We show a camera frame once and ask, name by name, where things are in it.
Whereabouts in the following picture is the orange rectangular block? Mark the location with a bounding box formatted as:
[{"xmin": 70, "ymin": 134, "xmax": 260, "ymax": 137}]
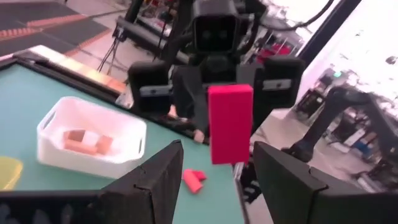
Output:
[{"xmin": 182, "ymin": 169, "xmax": 203, "ymax": 195}]

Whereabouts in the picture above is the white plastic bin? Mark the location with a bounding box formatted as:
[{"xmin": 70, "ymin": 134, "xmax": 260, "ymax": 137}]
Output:
[{"xmin": 36, "ymin": 95, "xmax": 148, "ymax": 180}]

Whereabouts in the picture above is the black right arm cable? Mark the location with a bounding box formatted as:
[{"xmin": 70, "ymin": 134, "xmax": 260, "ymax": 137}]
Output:
[{"xmin": 264, "ymin": 0, "xmax": 343, "ymax": 32}]

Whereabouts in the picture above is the grey equipment cart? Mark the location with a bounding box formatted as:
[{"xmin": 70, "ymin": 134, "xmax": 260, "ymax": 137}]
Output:
[{"xmin": 114, "ymin": 15, "xmax": 191, "ymax": 65}]

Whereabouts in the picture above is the yellow translucent plastic bin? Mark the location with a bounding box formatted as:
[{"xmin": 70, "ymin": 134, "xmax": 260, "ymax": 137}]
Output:
[{"xmin": 0, "ymin": 155, "xmax": 24, "ymax": 192}]

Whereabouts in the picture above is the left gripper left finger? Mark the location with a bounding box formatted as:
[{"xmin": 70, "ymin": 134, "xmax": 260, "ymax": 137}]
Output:
[{"xmin": 0, "ymin": 139, "xmax": 184, "ymax": 224}]

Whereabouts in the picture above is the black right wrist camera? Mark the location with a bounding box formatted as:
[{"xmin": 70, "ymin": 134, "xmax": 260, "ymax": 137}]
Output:
[{"xmin": 192, "ymin": 0, "xmax": 241, "ymax": 54}]

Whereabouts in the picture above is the black floor mat striped edge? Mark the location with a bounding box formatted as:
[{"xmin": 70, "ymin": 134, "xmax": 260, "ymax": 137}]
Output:
[
  {"xmin": 0, "ymin": 20, "xmax": 110, "ymax": 57},
  {"xmin": 0, "ymin": 1, "xmax": 78, "ymax": 29}
]

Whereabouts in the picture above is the red rectangular block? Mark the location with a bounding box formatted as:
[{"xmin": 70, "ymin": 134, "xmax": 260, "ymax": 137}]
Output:
[{"xmin": 207, "ymin": 83, "xmax": 254, "ymax": 166}]

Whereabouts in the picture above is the tan wooden block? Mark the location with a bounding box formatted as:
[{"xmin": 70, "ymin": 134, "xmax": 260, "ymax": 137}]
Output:
[
  {"xmin": 95, "ymin": 134, "xmax": 114, "ymax": 156},
  {"xmin": 63, "ymin": 139, "xmax": 99, "ymax": 156}
]

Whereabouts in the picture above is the black rig upright post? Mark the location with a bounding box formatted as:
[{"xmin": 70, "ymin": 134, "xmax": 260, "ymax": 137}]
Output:
[{"xmin": 297, "ymin": 0, "xmax": 363, "ymax": 68}]

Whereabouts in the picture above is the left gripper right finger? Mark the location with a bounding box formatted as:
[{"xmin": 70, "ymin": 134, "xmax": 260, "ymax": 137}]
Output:
[{"xmin": 253, "ymin": 141, "xmax": 398, "ymax": 224}]

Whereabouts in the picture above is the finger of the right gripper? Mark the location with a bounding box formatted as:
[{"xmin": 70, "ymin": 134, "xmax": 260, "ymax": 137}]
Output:
[
  {"xmin": 252, "ymin": 92, "xmax": 266, "ymax": 134},
  {"xmin": 172, "ymin": 67, "xmax": 210, "ymax": 144}
]

